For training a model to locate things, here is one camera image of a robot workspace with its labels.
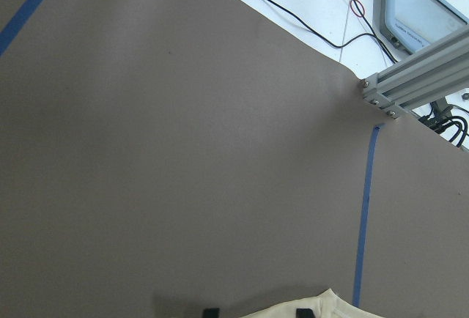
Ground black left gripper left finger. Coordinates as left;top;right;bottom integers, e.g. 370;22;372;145
202;308;220;318

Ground cream long-sleeve printed shirt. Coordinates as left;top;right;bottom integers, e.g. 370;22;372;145
245;289;380;318

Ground grey flood lamp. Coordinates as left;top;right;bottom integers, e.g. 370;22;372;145
380;0;468;54

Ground black usb hub cables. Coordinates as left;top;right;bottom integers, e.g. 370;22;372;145
419;100;469;147

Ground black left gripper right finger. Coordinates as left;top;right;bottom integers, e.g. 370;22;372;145
295;298;311;318

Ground black desk cable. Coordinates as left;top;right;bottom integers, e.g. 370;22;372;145
240;0;399;64

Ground aluminium frame post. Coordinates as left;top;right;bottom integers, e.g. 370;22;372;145
363;26;468;119

